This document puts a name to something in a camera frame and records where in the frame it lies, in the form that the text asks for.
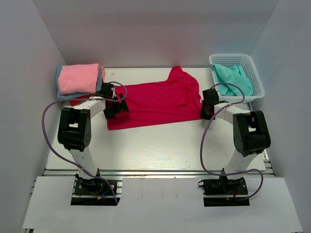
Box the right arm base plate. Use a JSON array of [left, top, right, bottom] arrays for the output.
[[198, 176, 250, 207]]

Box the aluminium table edge rail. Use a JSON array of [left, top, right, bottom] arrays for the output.
[[42, 168, 275, 179]]

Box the crimson red t shirt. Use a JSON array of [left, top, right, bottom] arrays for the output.
[[107, 66, 202, 131]]

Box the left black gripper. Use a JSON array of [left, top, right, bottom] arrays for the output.
[[104, 93, 128, 119]]

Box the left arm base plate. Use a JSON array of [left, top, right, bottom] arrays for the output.
[[70, 174, 122, 206]]

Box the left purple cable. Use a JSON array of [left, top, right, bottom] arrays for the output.
[[41, 81, 128, 206]]

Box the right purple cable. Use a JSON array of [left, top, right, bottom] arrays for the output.
[[199, 82, 264, 201]]

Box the purple cable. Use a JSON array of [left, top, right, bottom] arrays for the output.
[[41, 81, 128, 206], [199, 82, 264, 201]]

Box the teal crumpled t shirt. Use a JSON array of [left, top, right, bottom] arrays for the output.
[[211, 64, 254, 96]]

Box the white plastic basket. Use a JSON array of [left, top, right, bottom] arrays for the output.
[[209, 53, 265, 103]]

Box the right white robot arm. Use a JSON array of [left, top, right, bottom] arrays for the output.
[[200, 88, 271, 194]]

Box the grey-blue folded t shirt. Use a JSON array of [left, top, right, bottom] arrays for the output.
[[55, 65, 102, 100]]

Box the peach folded t shirt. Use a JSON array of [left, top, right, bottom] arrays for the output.
[[101, 67, 105, 82]]

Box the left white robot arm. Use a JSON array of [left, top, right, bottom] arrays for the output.
[[57, 82, 129, 194]]

